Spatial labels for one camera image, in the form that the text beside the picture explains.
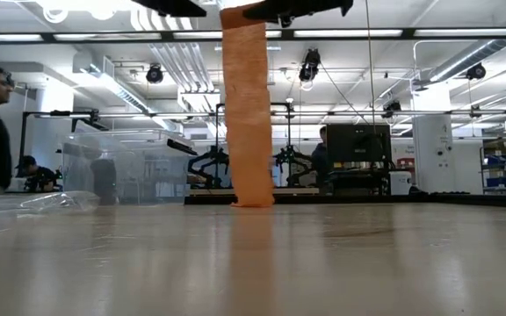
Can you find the white column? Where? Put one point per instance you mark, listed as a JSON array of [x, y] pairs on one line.
[[433, 140]]

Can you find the black ceiling camera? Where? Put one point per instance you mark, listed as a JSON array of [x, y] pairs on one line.
[[476, 71], [391, 107], [310, 66], [154, 74]]

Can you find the black table frame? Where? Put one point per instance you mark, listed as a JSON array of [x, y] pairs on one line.
[[367, 199]]

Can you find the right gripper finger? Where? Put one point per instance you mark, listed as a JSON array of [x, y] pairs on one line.
[[297, 8]]

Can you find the black monitor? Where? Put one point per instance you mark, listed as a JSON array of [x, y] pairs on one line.
[[358, 142]]

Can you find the small white device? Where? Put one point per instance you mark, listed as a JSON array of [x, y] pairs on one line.
[[400, 182]]

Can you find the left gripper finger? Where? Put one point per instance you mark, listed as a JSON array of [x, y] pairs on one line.
[[174, 6]]

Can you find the clear plastic container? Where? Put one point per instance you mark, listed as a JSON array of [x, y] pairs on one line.
[[147, 171]]

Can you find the orange elastic bandage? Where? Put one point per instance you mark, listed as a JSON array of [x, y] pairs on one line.
[[248, 131]]

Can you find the clear plastic bag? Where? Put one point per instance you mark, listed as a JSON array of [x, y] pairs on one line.
[[59, 202]]

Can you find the black background robot arm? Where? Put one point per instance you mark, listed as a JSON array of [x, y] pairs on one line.
[[292, 162], [211, 164]]

